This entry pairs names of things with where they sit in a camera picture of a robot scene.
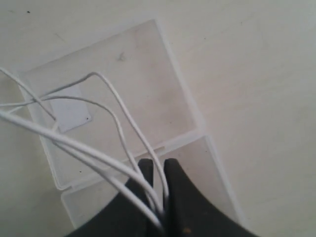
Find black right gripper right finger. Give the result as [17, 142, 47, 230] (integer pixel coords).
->
[164, 158, 255, 237]

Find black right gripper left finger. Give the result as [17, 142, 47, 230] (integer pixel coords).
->
[61, 158, 163, 237]

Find white wired earphones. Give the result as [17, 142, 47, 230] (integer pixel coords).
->
[0, 72, 167, 232]

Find clear plastic open case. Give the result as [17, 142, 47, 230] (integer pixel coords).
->
[16, 18, 246, 229]

